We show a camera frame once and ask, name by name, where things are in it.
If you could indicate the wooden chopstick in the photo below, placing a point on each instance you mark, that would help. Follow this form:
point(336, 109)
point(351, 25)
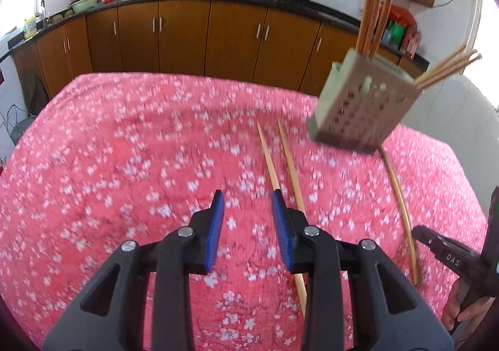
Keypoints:
point(397, 195)
point(290, 163)
point(268, 158)

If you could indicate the small blue box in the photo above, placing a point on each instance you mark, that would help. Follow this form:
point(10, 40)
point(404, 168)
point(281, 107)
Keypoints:
point(386, 36)

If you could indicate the person's right hand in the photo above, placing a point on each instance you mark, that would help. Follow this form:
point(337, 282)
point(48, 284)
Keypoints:
point(450, 308)

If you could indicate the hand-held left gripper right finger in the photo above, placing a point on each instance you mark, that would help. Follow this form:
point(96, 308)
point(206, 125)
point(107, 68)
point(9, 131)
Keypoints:
point(282, 234)

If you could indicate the bundle of wooden chopsticks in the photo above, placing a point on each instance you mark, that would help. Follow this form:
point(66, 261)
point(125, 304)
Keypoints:
point(448, 68)
point(372, 4)

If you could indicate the green plastic basin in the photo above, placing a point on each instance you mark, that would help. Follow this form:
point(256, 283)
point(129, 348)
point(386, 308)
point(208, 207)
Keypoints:
point(84, 4)

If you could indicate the red plastic cover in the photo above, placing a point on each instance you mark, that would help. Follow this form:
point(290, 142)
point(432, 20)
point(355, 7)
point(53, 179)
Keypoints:
point(401, 15)

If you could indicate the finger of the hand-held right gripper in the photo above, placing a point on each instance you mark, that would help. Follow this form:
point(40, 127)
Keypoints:
point(448, 253)

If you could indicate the red floral tablecloth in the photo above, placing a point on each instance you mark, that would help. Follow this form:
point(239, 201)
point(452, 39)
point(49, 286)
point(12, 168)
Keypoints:
point(136, 163)

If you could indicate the beige perforated utensil holder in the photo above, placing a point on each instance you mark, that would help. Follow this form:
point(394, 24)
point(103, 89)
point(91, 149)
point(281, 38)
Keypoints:
point(362, 113)

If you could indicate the green container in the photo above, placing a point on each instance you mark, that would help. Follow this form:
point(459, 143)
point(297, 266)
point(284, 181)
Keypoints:
point(397, 33)

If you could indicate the brown base cabinets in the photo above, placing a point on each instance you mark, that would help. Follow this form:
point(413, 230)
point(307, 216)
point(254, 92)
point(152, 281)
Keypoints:
point(187, 39)

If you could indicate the yellow detergent bottle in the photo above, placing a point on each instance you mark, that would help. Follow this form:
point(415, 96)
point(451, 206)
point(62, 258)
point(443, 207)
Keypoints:
point(30, 28)

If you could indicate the tall red bottle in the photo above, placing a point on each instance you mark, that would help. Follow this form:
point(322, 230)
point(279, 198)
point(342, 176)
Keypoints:
point(412, 41)

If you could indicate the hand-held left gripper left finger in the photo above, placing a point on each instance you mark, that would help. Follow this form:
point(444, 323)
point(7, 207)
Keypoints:
point(214, 234)

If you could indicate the metal sink faucet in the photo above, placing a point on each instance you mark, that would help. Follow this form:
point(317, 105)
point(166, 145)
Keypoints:
point(44, 13)

